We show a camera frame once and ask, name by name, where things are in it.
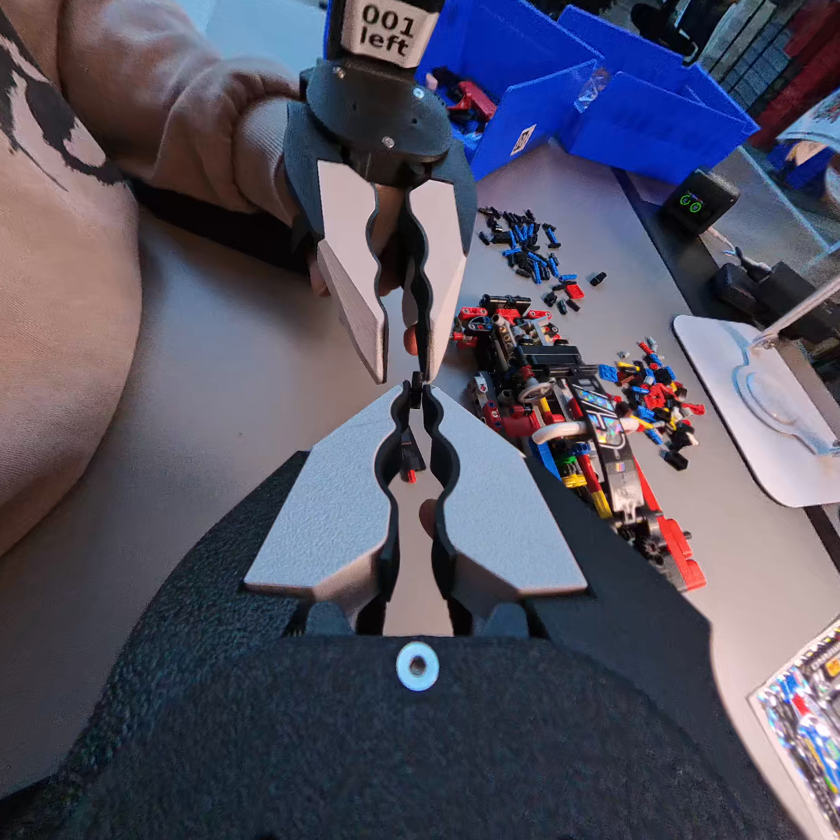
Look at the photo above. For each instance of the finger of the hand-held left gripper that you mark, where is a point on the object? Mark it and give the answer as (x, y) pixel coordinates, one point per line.
(344, 243)
(446, 243)

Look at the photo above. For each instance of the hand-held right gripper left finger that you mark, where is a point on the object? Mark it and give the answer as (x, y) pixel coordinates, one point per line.
(328, 518)

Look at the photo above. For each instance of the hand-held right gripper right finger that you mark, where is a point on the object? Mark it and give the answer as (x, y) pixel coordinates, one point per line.
(505, 525)

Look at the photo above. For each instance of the black lego connector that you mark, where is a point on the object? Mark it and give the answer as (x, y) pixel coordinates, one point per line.
(410, 449)

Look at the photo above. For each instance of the lego car chassis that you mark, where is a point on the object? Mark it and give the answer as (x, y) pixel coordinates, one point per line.
(558, 394)

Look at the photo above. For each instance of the person's left forearm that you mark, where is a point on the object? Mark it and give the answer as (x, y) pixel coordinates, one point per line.
(177, 98)

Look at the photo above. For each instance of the heap of red black lego parts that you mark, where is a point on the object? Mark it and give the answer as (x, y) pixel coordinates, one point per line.
(469, 98)

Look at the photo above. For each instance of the red flat lego piece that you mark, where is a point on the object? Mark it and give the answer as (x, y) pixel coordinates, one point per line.
(575, 291)

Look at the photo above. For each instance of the pile of colourful lego pieces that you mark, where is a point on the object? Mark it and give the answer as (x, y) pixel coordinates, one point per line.
(656, 400)

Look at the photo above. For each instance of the lego instruction booklet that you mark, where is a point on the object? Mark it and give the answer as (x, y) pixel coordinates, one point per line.
(814, 121)

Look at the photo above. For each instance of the person's right hand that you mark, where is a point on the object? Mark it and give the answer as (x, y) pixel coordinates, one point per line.
(428, 518)

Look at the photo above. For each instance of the person's left hand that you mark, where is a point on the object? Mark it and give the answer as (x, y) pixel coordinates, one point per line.
(411, 340)

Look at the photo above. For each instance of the pile of black blue pins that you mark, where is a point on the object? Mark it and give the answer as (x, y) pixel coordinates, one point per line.
(525, 253)

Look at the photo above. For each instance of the black padded armrest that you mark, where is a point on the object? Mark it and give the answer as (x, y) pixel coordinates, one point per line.
(216, 229)

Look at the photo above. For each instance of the blue bin with white label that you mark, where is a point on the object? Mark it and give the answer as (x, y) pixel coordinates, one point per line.
(518, 39)

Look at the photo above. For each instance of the small clear plastic bag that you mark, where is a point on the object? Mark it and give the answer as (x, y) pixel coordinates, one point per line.
(592, 88)

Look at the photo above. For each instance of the blue storage bin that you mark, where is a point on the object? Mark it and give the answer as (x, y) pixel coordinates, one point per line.
(656, 124)

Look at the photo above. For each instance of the white book stand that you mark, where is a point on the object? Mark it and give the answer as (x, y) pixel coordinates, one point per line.
(722, 407)

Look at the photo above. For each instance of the black device with green display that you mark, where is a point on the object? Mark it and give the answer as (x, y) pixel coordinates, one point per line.
(699, 202)

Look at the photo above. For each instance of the person's beige sweatshirt torso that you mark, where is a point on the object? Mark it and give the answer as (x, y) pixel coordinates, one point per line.
(59, 328)

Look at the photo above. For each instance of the black power adapter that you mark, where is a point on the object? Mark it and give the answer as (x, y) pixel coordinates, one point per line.
(787, 302)

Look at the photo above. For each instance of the colourful sticker sheet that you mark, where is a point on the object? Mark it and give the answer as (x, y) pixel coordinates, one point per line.
(807, 728)

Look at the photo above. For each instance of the red and blue storage rack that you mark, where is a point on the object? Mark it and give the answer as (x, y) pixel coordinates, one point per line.
(807, 59)

